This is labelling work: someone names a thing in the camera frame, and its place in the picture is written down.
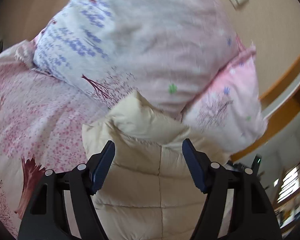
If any pink floral pillow left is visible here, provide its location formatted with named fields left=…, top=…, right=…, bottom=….
left=33, top=0, right=238, bottom=119

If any beige quilted down jacket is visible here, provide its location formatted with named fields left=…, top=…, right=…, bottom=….
left=82, top=92, right=228, bottom=239

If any pink floral pillow right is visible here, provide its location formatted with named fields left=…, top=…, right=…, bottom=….
left=182, top=43, right=268, bottom=154

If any pink floral bed sheet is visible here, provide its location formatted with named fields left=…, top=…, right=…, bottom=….
left=0, top=41, right=108, bottom=236

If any pink floral pillow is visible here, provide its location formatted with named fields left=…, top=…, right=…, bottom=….
left=33, top=0, right=238, bottom=119
left=182, top=43, right=268, bottom=154

